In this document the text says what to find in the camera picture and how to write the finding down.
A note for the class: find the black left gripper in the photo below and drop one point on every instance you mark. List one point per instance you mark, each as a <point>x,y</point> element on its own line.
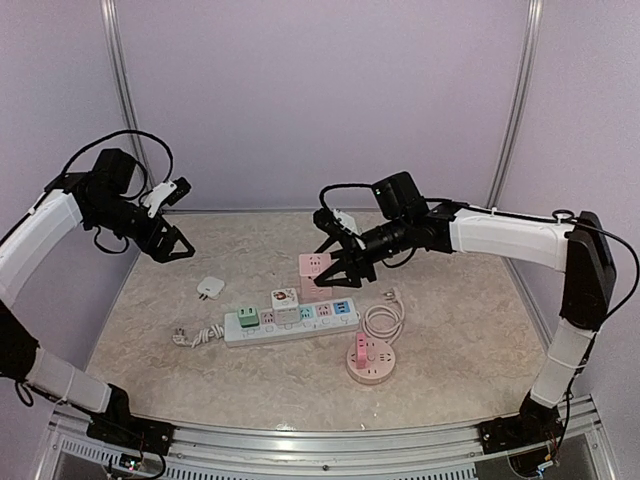
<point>161,252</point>

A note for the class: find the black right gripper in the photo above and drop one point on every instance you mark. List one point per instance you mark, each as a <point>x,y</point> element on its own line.
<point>352,249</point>

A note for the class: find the pink cube socket adapter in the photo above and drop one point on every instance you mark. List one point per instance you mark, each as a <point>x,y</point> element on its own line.
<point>311,265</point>

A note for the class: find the white small plug adapter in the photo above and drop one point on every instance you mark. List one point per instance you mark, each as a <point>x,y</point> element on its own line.
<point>210,288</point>

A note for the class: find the white cube adapter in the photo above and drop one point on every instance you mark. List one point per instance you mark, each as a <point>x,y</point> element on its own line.
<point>285,306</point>

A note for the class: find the pink plug adapter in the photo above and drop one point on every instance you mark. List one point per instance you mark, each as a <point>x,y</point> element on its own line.
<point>360,351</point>

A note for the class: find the green cube plug adapter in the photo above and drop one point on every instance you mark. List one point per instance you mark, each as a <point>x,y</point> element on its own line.
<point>248,317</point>

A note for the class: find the pink round socket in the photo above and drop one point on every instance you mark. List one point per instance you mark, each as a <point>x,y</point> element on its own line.
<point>381,363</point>

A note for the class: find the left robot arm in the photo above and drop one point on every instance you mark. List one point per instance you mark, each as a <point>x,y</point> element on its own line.
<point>95,200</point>

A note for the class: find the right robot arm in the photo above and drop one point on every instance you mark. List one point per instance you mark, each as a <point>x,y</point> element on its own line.
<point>574,246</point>

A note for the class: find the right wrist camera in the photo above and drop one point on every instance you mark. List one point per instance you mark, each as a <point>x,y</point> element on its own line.
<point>335,221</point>

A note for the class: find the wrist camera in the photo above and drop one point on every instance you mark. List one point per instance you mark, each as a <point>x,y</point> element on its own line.
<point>335,221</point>
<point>165,193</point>

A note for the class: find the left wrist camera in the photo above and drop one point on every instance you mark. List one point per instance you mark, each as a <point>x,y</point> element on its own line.
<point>165,193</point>

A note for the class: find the white power strip cord plug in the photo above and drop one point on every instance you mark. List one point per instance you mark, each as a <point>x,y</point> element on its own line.
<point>203,336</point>

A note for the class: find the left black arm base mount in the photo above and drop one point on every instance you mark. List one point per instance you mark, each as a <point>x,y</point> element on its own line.
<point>118,426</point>

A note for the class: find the aluminium front frame rail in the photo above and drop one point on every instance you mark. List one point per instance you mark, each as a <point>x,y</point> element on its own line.
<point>451,451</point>

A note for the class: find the left aluminium corner post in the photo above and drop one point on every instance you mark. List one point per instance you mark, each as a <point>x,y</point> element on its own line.
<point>116,55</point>

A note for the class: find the aluminium corner post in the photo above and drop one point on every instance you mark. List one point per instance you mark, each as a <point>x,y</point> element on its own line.
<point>518,103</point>
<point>116,55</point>

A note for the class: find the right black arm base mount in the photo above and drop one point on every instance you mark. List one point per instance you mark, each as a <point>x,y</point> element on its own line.
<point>534,423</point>

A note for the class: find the right aluminium corner post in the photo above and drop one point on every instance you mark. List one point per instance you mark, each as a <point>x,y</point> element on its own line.
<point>518,103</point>

